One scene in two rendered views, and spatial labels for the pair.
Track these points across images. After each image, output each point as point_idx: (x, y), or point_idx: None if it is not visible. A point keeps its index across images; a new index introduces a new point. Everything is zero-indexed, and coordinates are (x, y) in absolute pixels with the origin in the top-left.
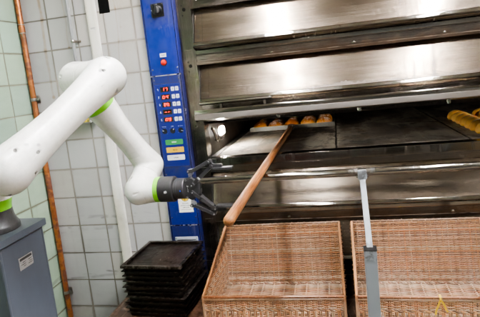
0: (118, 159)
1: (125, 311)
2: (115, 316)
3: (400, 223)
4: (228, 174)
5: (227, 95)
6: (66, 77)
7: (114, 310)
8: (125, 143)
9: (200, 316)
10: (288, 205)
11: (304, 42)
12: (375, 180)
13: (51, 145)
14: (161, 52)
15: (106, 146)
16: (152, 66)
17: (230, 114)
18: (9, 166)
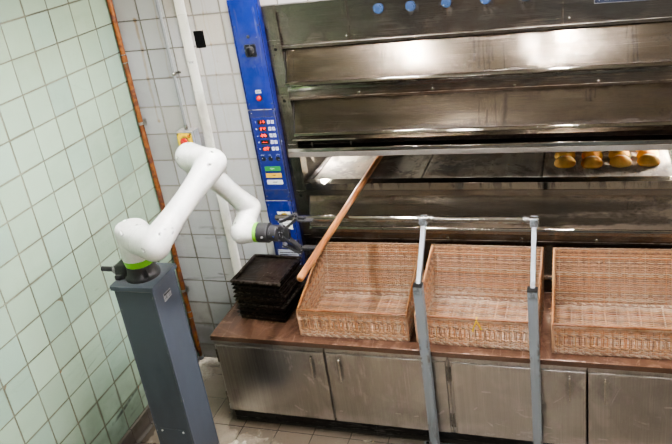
0: None
1: (236, 314)
2: (228, 318)
3: (474, 248)
4: (324, 196)
5: (319, 130)
6: (182, 160)
7: (227, 313)
8: (228, 197)
9: (297, 321)
10: (376, 229)
11: (388, 86)
12: (454, 209)
13: (179, 226)
14: (256, 89)
15: None
16: (249, 101)
17: (319, 154)
18: (157, 246)
